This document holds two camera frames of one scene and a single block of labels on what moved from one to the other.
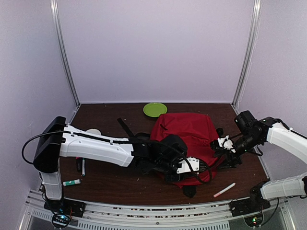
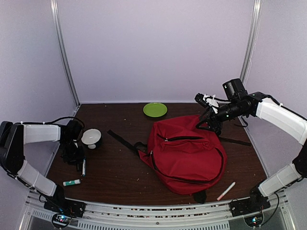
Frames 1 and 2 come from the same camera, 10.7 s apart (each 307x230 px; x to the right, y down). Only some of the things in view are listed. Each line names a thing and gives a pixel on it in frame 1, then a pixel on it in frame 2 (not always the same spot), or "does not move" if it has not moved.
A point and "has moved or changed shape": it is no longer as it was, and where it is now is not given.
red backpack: x=200 y=134 has moved or changed shape
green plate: x=154 y=109 does not move
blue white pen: x=83 y=167 does not move
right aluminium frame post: x=246 y=63 does not move
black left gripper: x=175 y=179 → x=72 y=161
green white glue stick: x=72 y=182 does not move
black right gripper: x=229 y=160 → x=210 y=120
